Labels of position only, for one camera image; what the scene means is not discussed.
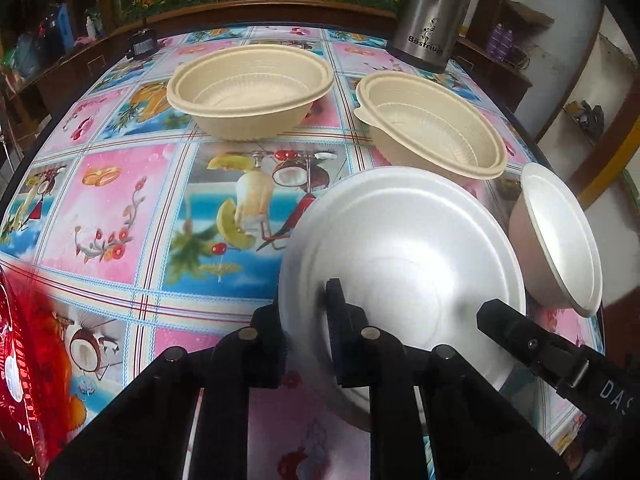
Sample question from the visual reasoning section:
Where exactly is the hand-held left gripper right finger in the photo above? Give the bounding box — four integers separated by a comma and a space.
325, 278, 572, 480

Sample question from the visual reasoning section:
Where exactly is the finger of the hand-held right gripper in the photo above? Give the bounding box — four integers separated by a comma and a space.
476, 298, 587, 392

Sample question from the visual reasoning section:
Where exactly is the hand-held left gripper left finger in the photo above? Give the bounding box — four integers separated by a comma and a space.
45, 302, 289, 480

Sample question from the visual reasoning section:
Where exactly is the small white foam bowl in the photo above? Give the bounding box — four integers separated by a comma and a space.
508, 162, 604, 318

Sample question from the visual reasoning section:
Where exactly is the white foam plate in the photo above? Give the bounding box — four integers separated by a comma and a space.
278, 166, 527, 441

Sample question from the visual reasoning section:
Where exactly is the beige plastic bowl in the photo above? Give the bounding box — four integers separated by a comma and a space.
166, 44, 333, 141
354, 72, 509, 181

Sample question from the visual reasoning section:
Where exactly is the red foil plate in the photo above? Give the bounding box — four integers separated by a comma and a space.
0, 265, 81, 480

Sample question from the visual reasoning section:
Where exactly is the printed fruit tablecloth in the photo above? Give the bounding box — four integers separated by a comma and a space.
0, 25, 607, 480

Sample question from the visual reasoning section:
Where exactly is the wooden shelf unit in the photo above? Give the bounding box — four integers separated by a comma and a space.
465, 0, 557, 107

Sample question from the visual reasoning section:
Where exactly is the black power adapter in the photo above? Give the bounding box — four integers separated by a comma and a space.
127, 25, 160, 59

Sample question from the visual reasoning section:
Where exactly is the stainless steel thermos jug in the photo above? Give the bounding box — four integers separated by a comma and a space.
385, 0, 481, 75

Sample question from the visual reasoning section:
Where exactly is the blue thermos flask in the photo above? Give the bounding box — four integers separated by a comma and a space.
56, 4, 74, 52

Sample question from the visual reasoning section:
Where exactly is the grey-blue water jug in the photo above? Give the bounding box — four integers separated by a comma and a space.
14, 34, 40, 80

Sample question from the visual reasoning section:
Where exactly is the black thermos flask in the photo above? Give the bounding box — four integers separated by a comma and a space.
37, 15, 59, 58

